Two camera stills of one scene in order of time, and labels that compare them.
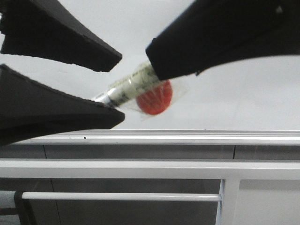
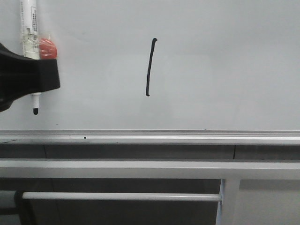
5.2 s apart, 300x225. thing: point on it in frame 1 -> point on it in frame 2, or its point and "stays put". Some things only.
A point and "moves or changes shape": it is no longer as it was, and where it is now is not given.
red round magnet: x=159 y=98 moves or changes shape
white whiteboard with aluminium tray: x=253 y=102 stays put
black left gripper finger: x=212 y=33 -> x=19 y=76
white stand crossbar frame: x=231 y=172 stays put
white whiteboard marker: x=119 y=91 moves or changes shape
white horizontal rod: x=125 y=196 stays put
